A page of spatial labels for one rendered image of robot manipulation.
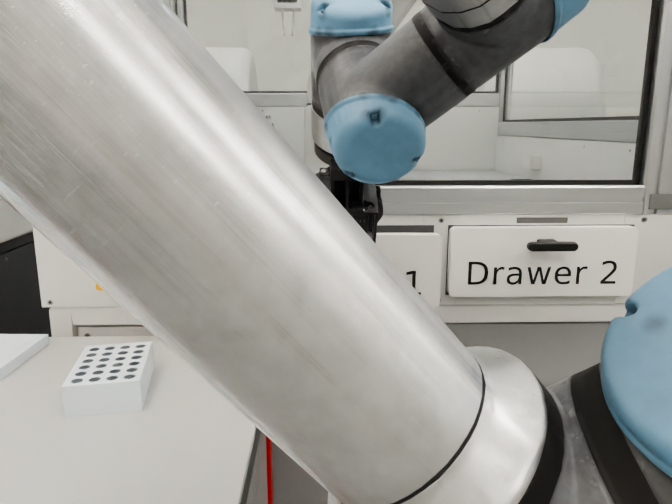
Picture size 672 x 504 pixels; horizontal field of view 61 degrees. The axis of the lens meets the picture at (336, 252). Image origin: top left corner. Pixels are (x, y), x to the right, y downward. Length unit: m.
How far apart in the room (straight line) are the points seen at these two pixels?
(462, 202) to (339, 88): 0.47
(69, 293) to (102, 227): 0.81
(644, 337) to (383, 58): 0.29
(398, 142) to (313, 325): 0.28
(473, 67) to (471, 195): 0.47
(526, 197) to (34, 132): 0.81
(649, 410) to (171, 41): 0.21
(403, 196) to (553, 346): 0.36
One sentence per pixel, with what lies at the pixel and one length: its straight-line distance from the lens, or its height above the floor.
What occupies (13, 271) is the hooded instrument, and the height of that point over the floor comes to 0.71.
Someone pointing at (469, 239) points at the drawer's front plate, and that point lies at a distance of 0.90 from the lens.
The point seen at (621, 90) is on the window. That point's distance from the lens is 1.00.
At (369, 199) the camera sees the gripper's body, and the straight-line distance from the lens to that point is 0.65.
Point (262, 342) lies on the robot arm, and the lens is 0.19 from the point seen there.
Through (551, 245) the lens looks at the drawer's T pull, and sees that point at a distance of 0.90.
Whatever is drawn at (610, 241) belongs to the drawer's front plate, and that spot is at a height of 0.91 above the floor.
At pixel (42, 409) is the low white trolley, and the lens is 0.77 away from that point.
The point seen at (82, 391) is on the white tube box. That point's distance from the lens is 0.72.
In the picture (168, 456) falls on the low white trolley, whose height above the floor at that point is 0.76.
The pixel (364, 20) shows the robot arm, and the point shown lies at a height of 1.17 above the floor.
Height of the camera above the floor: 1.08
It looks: 12 degrees down
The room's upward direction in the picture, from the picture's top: straight up
